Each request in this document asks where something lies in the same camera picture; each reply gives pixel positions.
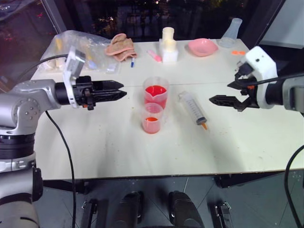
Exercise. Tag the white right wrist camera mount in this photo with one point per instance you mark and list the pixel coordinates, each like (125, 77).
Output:
(259, 61)

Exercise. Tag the small beaker red liquid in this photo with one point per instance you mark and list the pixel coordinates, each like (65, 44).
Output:
(152, 123)

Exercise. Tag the small orange plastic piece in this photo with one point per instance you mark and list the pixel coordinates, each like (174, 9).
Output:
(238, 52)

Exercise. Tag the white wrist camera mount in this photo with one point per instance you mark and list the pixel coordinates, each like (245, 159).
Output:
(73, 59)
(259, 61)

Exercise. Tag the pink crumpled towel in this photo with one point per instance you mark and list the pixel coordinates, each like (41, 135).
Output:
(121, 47)

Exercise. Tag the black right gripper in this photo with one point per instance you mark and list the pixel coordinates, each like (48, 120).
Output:
(253, 97)

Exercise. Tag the clear plastic bag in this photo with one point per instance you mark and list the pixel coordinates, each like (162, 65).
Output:
(78, 40)

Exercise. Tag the cream plastic bottle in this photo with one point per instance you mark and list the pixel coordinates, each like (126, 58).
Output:
(168, 32)

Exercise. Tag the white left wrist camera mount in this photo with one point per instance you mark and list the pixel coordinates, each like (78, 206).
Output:
(73, 59)

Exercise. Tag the black table leg bracket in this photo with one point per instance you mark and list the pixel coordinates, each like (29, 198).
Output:
(89, 213)
(223, 215)

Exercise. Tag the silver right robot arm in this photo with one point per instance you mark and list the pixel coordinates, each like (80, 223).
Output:
(293, 95)

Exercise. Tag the white bottle cream cap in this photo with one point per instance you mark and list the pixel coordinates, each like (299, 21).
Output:
(169, 53)

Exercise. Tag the clear syringe orange tip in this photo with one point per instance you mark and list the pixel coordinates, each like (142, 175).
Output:
(193, 107)

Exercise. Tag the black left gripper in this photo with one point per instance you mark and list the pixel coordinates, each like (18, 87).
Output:
(83, 91)

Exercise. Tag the black table frame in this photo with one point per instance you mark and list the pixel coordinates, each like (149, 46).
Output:
(152, 178)

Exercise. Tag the small clear plastic packet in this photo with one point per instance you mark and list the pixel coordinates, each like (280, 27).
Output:
(112, 68)

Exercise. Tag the blue white pen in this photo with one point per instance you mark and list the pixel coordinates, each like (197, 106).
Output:
(132, 63)

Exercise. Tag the clear plastic conical flask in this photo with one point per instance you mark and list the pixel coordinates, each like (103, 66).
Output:
(230, 35)

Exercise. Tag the large beaker red liquid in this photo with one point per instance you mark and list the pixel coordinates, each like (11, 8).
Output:
(155, 92)

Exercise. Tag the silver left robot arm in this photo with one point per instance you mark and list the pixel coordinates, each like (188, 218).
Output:
(28, 95)

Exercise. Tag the dark rounded shape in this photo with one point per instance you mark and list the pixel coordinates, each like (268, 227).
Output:
(184, 211)

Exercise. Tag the pink marker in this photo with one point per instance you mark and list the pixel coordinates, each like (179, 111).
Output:
(155, 56)

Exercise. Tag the pink plastic bowl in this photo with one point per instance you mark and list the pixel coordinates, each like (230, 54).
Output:
(203, 47)

